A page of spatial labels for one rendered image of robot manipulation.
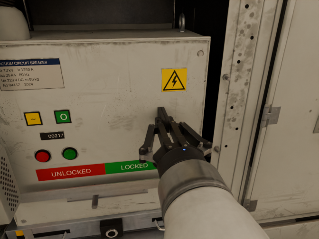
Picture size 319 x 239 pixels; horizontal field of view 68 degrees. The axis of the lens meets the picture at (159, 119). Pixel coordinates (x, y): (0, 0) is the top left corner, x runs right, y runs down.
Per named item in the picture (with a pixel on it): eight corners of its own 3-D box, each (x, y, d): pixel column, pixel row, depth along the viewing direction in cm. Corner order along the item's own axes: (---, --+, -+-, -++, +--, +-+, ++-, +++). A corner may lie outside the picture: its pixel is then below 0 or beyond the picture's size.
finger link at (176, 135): (181, 147, 38) (190, 147, 38) (169, 117, 48) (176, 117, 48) (180, 167, 39) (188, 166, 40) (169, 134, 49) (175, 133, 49)
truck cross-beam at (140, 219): (203, 220, 71) (204, 206, 69) (11, 246, 64) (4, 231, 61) (198, 207, 76) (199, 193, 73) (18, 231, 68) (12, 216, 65)
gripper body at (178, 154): (158, 205, 34) (150, 166, 43) (213, 198, 36) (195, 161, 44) (157, 163, 31) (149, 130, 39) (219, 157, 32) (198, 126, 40)
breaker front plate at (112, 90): (195, 210, 69) (211, 41, 48) (18, 233, 62) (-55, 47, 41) (193, 206, 70) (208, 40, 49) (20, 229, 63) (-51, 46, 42)
